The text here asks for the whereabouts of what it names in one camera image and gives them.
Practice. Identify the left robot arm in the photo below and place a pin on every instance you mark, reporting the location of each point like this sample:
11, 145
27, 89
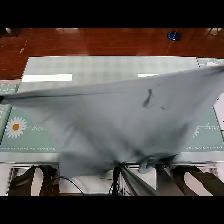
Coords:
23, 181

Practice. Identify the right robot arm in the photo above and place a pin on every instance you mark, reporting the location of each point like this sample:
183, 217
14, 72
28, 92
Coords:
206, 181

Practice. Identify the light blue shirt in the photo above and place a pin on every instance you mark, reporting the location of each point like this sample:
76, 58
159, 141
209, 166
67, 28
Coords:
113, 120

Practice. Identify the blue round object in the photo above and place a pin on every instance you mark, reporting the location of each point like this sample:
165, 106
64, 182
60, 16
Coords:
174, 36

